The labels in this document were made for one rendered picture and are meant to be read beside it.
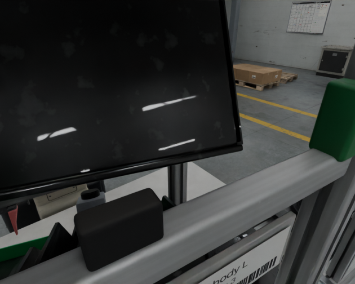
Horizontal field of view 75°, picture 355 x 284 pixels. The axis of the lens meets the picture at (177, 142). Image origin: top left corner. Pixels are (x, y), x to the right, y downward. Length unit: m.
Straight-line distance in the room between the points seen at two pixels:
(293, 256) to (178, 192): 0.17
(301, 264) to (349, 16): 8.74
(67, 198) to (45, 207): 0.09
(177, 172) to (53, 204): 0.94
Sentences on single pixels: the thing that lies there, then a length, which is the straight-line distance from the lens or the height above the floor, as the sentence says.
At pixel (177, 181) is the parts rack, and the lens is 0.30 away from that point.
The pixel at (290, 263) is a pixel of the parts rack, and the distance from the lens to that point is 0.19.
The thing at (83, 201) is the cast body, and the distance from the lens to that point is 0.40.
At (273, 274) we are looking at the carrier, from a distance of 0.69.
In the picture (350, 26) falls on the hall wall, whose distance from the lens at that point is 8.83.
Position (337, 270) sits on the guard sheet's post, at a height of 0.99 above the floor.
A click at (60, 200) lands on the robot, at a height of 0.80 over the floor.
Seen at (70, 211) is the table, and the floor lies 0.86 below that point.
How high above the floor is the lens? 1.52
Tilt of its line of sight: 28 degrees down
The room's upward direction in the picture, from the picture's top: straight up
